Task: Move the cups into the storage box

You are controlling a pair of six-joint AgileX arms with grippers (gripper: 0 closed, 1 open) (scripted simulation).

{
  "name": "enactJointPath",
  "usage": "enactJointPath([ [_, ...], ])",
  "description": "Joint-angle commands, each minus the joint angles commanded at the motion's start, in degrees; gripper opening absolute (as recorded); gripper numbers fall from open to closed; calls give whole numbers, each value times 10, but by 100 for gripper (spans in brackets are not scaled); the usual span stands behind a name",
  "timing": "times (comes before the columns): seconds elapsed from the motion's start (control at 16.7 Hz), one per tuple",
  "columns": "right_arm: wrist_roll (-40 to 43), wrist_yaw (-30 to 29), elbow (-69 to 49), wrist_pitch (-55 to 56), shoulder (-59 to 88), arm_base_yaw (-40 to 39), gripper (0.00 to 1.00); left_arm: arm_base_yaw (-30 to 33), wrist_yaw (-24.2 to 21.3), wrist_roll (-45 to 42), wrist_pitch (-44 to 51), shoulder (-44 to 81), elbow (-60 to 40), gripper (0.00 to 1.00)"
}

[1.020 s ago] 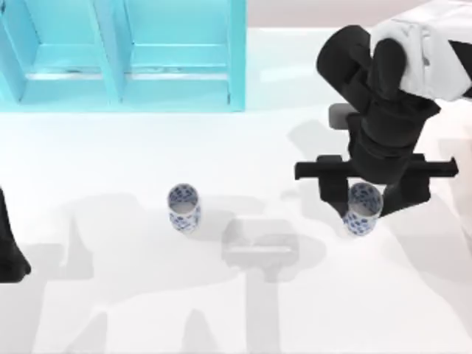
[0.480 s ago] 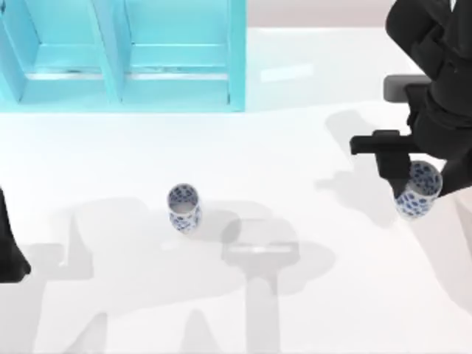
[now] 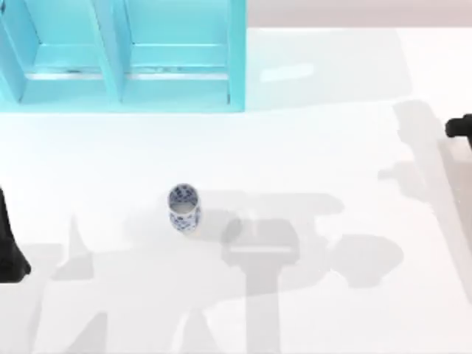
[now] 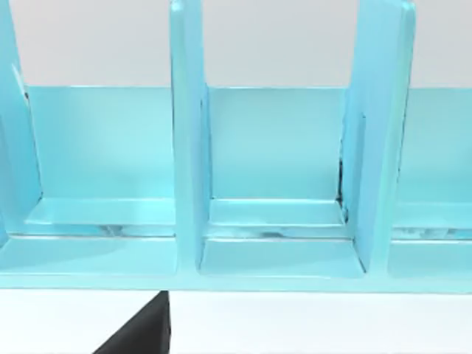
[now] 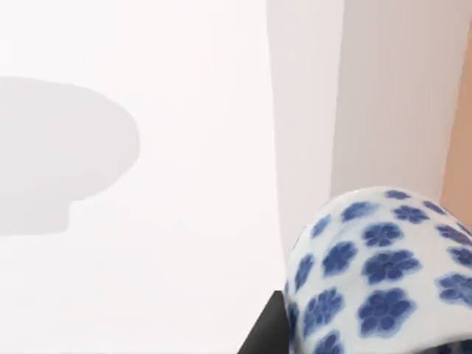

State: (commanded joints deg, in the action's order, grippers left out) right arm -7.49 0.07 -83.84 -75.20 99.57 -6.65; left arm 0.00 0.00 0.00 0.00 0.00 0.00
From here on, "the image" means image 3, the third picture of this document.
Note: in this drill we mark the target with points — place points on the blue and white cup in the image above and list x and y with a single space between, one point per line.
184 215

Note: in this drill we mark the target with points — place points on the light blue rack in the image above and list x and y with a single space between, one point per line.
121 55

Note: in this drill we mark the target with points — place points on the black right gripper tip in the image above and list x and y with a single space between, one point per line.
460 125

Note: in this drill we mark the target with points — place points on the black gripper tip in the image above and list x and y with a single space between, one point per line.
460 125
9 250

